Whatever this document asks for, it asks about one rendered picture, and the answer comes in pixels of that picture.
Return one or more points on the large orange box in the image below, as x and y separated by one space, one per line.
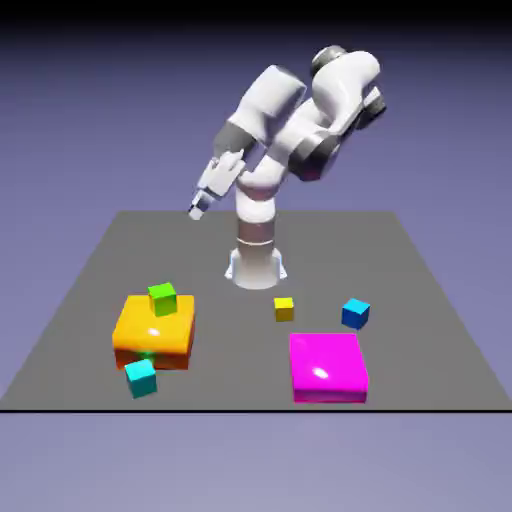
154 334

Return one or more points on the large magenta box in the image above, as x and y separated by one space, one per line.
327 366

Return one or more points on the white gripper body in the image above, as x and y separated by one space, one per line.
218 178

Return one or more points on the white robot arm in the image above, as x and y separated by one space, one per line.
256 224

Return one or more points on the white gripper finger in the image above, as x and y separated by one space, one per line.
198 206

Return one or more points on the small blue cube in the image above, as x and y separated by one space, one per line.
355 313

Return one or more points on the small yellow cube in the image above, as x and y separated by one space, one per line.
284 309

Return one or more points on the small green cube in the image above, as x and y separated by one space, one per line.
162 299

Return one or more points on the small cyan cube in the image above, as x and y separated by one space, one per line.
140 378

